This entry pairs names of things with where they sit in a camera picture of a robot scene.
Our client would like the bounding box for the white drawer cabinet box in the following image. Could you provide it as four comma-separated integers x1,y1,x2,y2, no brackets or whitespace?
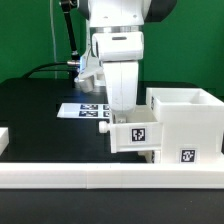
146,88,224,164

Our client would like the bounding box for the white table boundary frame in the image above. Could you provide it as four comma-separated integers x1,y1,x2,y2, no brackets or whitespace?
0,127,224,190

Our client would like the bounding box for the white drawer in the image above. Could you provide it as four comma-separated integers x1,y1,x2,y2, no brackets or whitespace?
99,105,163,153
138,150,161,164

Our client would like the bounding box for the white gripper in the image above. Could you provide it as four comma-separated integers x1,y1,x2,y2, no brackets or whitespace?
103,61,138,114

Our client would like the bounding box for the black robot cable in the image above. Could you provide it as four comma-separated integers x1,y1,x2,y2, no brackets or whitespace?
21,62,81,80

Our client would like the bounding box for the white fiducial marker sheet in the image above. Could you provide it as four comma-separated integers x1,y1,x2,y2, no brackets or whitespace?
57,103,110,119

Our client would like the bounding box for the white front drawer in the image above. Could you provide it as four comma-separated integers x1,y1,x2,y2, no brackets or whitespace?
138,150,161,164

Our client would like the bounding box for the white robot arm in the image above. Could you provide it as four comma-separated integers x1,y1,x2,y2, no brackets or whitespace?
77,0,177,115

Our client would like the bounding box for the black cable conduit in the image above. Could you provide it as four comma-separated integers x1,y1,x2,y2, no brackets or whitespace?
59,0,81,58

